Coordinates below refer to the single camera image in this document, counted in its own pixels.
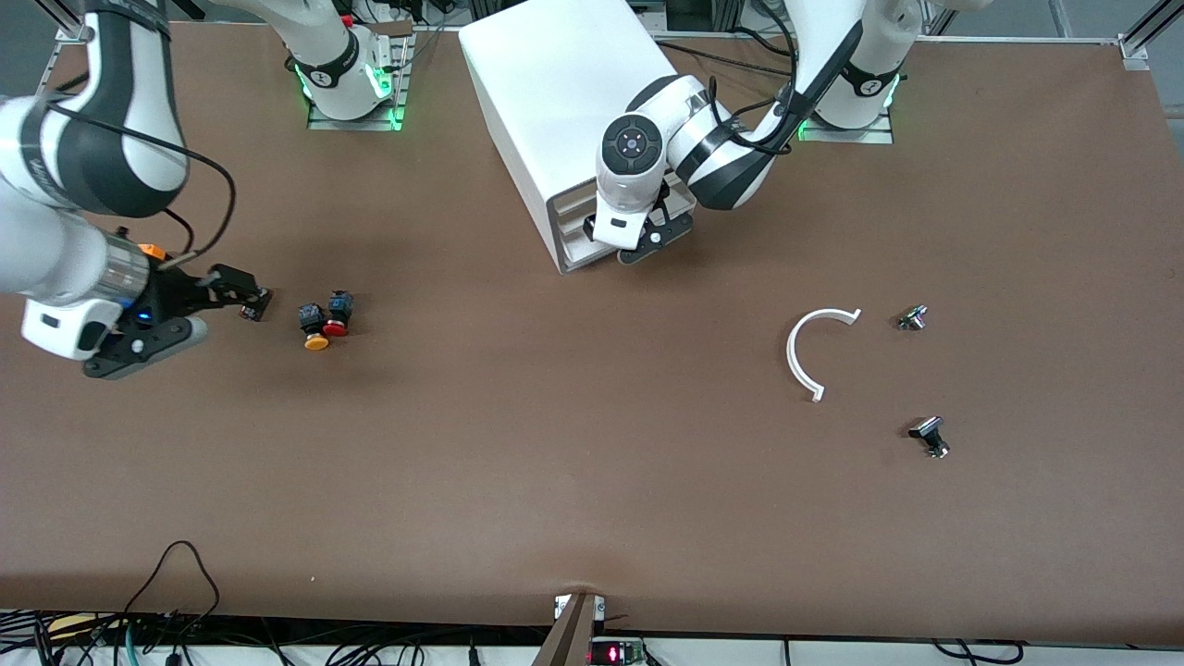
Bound white box corner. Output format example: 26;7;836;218
546;180;699;276

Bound red mushroom push button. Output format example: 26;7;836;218
320;290;356;338

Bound orange mushroom push button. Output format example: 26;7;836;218
298;302;332;352

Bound white drawer cabinet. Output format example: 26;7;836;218
460;0;699;276

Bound black square push button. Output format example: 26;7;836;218
908;416;951;461

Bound red digit display module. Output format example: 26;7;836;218
588;636;648;666

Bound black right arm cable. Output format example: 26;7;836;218
42;97;237;269

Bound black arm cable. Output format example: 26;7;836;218
703;0;806;158
42;97;237;269

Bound black cable on table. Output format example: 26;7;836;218
652;28;796;82

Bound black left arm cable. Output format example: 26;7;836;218
703;0;806;158

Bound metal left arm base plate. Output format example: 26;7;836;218
795;46;896;145

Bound white curved plastic handle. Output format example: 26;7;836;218
786;307;863;403

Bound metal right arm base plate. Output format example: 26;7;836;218
305;18;413;132

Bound aluminium frame profile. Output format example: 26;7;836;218
1117;0;1184;73
35;0;93;45

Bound black looped cable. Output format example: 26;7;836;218
120;541;223;639

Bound tangled black cable bundle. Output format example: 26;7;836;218
0;610;556;666

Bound wooden post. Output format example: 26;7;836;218
532;592;598;666

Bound black cable under table edge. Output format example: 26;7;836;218
932;638;1028;666

